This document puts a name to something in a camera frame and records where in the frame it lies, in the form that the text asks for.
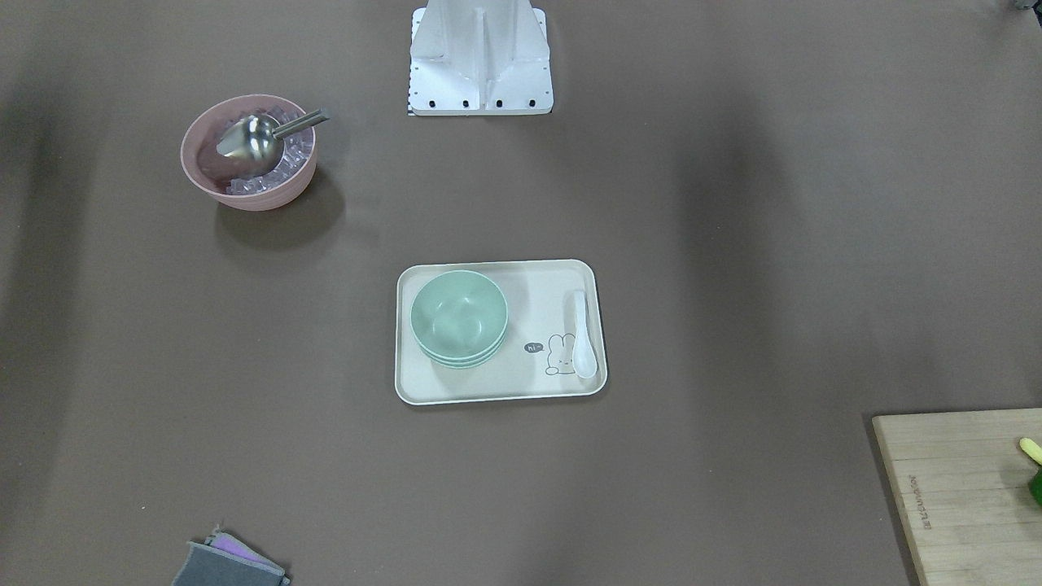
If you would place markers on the pink bowl with ice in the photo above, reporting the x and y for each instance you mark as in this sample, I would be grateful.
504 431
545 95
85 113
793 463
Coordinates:
285 183

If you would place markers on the white ceramic spoon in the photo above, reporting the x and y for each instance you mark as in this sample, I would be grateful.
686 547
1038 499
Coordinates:
584 357

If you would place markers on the wooden cutting board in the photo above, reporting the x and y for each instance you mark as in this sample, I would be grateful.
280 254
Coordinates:
961 485

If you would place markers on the yellow plastic knife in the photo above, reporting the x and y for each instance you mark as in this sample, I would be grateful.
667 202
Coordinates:
1031 449

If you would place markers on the cream rabbit tray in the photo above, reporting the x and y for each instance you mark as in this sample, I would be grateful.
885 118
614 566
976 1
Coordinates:
534 361

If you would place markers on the metal scoop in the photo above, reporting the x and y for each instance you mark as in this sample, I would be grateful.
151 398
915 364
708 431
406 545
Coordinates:
254 145

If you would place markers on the green bowl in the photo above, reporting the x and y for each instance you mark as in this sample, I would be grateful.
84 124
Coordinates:
461 364
459 313
496 346

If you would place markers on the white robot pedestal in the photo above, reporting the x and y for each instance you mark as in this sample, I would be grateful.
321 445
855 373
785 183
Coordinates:
512 30

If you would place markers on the green lime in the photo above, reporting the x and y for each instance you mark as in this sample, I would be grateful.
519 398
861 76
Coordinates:
1035 487

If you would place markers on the green bowl on tray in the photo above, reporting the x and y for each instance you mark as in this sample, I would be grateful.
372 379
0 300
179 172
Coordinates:
461 364

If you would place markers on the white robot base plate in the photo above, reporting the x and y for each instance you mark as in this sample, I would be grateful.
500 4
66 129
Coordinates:
479 84

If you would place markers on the grey folded cloth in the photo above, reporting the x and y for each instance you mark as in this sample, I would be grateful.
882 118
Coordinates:
224 559

